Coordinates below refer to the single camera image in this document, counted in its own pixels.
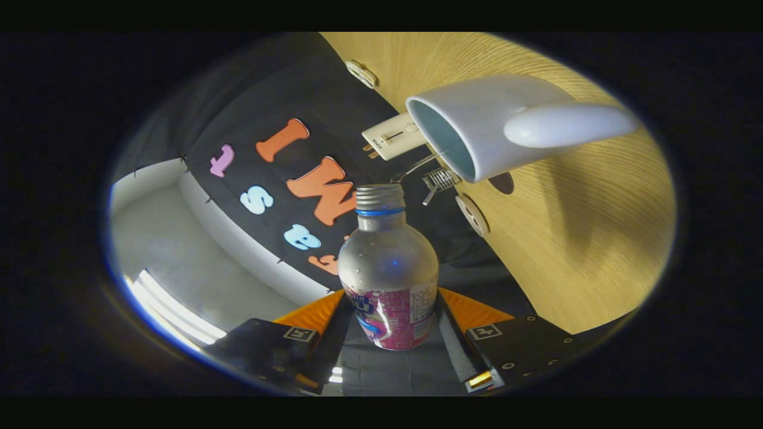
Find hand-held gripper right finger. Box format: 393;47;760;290
437;287;588;394

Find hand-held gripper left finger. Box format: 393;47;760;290
206;290;353;395

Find silver juice bottle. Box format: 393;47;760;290
337;183;439;351

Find white cup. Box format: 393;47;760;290
405;74;641;183

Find white oval plate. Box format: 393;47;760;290
455;194;489;237

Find wooden table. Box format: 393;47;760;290
320;32;678;335

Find white toaster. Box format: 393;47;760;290
361;112;427;161

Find black backdrop cloth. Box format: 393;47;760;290
119;32;537;397

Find white divided snack tray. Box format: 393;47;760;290
345;60;378;89

